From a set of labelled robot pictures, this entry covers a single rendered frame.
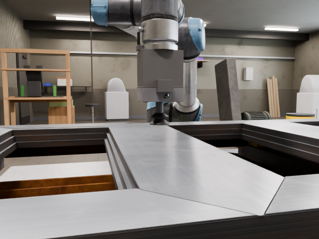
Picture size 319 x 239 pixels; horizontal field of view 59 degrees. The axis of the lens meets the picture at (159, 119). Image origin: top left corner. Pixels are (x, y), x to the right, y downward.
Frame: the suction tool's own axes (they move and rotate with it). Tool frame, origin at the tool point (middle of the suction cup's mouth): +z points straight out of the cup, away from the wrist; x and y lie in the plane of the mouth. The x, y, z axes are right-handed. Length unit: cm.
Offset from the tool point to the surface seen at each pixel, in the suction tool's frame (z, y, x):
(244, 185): 3.7, 2.1, -30.0
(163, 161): 3.7, -3.8, -17.3
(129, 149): 3.7, -7.3, -6.5
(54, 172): 22, -26, 48
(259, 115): 36, 292, 396
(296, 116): 29, 285, 294
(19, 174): 22, -38, 50
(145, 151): 3.7, -4.9, -9.2
